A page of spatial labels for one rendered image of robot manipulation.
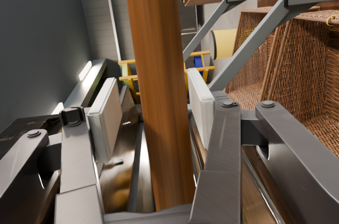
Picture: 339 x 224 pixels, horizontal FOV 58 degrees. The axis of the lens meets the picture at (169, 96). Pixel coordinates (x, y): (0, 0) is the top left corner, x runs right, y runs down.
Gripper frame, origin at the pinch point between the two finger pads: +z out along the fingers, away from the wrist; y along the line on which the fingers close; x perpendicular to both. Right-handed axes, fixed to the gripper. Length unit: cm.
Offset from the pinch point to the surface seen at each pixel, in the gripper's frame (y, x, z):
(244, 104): 40, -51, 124
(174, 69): 1.5, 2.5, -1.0
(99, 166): -21, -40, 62
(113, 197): -18, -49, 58
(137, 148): -16, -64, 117
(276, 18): 23.2, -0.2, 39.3
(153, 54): 0.4, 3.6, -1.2
